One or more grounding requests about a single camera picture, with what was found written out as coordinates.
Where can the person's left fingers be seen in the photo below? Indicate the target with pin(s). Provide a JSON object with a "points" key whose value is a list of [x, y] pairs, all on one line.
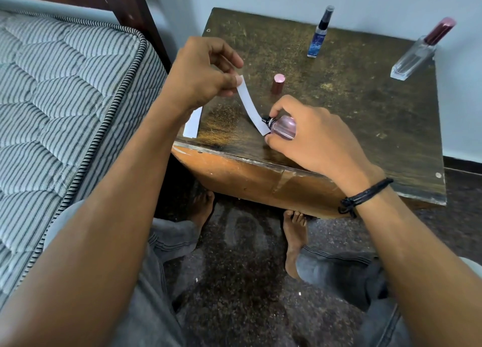
{"points": [[226, 58]]}

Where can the person's right thumb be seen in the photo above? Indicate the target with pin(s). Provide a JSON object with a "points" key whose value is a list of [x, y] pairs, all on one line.
{"points": [[273, 139]]}

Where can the person's leg grey jeans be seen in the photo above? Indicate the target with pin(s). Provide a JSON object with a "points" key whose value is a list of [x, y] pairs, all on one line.
{"points": [[350, 279], [158, 282]]}

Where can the pink glass perfume bottle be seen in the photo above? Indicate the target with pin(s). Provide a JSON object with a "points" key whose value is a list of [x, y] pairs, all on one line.
{"points": [[284, 126]]}

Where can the grey striped quilted mattress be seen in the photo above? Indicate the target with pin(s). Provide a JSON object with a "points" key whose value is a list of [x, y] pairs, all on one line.
{"points": [[64, 105]]}

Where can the person's right bare foot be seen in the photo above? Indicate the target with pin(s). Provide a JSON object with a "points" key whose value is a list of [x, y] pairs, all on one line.
{"points": [[295, 241]]}

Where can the person's left hand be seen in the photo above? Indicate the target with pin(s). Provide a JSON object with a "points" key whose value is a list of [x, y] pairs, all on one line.
{"points": [[192, 75]]}

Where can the person's right hand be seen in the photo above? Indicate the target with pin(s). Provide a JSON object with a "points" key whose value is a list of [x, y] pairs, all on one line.
{"points": [[324, 143]]}

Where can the white paper strips pile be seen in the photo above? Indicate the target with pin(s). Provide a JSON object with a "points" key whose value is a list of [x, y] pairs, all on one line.
{"points": [[192, 124]]}

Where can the dark wooden bed frame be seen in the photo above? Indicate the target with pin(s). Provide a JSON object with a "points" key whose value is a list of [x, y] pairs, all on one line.
{"points": [[128, 7]]}

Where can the white paper strip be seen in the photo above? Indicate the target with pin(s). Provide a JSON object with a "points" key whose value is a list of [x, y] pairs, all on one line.
{"points": [[251, 105]]}

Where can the dark wooden bedside table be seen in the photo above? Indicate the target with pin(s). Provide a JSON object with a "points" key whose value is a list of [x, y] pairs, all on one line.
{"points": [[357, 105]]}

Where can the person's left forearm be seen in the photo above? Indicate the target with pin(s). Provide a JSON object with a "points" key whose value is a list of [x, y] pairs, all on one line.
{"points": [[98, 222]]}

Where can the person's left leg grey jeans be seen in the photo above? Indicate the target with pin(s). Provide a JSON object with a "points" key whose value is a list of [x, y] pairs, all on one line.
{"points": [[158, 282]]}

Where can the person's right leg grey jeans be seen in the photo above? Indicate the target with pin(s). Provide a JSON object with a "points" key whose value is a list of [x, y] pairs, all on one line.
{"points": [[350, 279]]}

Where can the person's bare foot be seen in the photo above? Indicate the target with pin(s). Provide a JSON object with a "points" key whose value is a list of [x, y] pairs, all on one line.
{"points": [[295, 241], [201, 211]]}

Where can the person's right forearm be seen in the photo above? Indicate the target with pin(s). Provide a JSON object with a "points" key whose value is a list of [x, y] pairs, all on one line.
{"points": [[421, 264]]}

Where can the person's left bare foot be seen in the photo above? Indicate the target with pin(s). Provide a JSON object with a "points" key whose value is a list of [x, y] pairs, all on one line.
{"points": [[201, 211]]}

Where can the blue slim spray bottle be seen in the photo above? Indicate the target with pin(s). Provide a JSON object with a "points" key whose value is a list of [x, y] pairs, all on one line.
{"points": [[318, 38]]}

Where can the clear perfume bottle maroon cap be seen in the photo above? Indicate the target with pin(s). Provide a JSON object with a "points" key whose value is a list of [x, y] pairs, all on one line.
{"points": [[414, 56]]}

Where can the pink metallic bottle cap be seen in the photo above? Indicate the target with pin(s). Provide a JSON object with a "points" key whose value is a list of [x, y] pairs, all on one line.
{"points": [[278, 84]]}

